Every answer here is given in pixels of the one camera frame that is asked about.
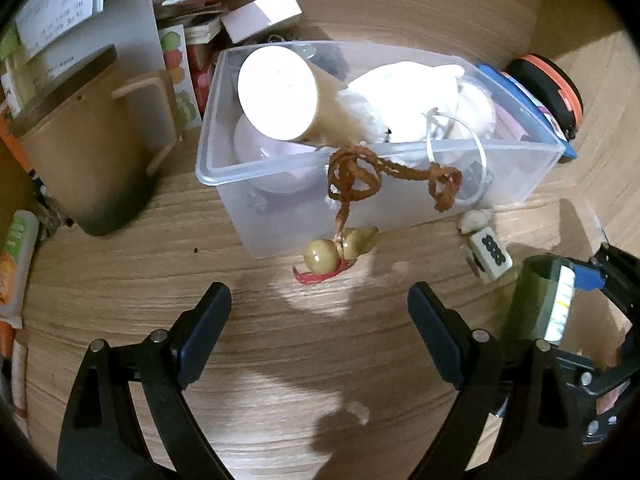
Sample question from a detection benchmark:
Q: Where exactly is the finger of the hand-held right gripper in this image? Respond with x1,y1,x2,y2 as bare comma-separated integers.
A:
554,349,634,399
570,244,640,323

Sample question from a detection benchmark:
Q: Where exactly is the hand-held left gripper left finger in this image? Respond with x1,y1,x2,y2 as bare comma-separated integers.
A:
57,281,233,480

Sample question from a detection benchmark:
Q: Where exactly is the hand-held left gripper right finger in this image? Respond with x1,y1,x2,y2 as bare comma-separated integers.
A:
407,281,586,480

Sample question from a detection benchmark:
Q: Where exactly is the olive green cylinder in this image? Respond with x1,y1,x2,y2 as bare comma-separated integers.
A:
502,255,576,346

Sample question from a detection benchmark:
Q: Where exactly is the mahjong tile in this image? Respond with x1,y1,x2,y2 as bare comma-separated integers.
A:
465,226,515,285

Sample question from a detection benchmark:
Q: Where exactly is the clear plastic storage box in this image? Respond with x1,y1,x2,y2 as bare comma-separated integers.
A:
195,39,563,261

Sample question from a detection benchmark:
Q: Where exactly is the brown braided cord with beads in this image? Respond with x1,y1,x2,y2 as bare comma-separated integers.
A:
292,144,464,287

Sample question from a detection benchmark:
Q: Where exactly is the white face mask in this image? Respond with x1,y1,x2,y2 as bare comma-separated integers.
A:
340,60,497,207

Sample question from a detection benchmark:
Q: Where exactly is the white cylinder jar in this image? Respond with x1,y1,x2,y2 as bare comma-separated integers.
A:
237,46,371,145

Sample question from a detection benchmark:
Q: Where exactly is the small white shell piece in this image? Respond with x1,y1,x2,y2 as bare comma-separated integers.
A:
459,208,494,235

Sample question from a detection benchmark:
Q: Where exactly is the pink flat item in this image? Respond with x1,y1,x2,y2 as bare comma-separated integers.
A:
495,105,529,144

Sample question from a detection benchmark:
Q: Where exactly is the white red packet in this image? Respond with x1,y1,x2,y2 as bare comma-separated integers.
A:
10,345,29,417

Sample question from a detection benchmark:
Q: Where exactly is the orange green tube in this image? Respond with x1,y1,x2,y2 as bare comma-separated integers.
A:
0,210,41,329

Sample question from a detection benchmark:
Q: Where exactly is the black orange round case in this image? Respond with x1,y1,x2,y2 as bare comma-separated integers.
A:
505,54,584,141

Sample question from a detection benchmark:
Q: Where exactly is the brown mug with lid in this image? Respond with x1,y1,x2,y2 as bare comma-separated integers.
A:
17,44,183,237

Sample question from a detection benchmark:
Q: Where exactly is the blue zip pouch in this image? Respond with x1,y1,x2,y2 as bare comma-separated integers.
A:
475,62,577,163

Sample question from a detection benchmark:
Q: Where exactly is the fruit sticker sheet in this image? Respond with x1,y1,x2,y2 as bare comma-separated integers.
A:
157,24,203,133

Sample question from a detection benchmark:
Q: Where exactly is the orange book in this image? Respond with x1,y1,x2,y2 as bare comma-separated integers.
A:
0,110,36,182

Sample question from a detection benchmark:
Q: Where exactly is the white pink cardboard box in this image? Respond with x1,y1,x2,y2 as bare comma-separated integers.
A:
221,0,302,44

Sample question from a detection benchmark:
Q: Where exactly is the stack of paper packets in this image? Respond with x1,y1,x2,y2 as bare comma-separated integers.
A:
152,0,239,44

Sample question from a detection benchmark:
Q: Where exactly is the green white packet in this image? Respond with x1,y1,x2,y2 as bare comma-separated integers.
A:
0,25,26,116

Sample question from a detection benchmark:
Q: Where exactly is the white printed paper booklet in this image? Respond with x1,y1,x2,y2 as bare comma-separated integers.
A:
15,0,108,59

